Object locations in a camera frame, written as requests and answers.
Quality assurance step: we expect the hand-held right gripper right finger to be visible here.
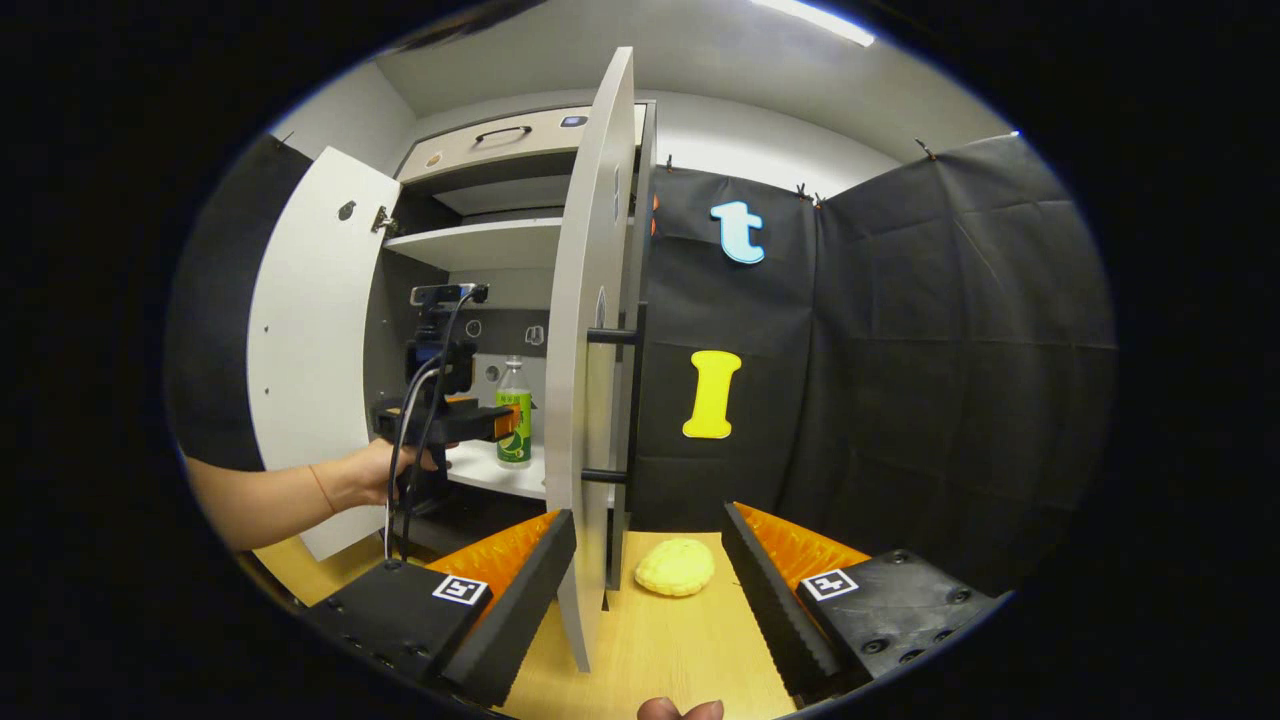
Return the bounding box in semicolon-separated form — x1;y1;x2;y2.
720;500;1013;701

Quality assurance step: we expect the white cabinet door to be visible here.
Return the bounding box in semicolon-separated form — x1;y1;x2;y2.
247;146;403;561
544;46;649;673

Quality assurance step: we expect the beige drawer with black handle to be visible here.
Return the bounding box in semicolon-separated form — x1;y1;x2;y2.
398;104;649;184

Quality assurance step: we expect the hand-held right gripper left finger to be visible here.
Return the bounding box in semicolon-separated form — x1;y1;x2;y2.
305;508;578;709

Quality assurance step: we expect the grey and white cabinet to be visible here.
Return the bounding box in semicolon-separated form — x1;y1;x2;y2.
362;100;659;591

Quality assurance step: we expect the long ceiling strip light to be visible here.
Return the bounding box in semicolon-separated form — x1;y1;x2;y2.
750;0;876;48

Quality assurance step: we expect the yellow sponge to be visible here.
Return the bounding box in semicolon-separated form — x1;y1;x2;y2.
634;538;716;598

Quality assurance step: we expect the green label bottle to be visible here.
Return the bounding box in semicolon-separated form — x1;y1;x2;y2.
496;357;533;469

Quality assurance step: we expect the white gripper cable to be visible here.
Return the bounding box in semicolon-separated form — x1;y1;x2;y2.
383;360;441;561

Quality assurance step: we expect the black backdrop cloth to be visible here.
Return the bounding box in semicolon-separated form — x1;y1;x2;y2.
630;132;1119;601
165;135;313;471

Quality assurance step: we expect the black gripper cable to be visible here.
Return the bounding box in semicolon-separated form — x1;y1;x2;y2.
400;288;473;561

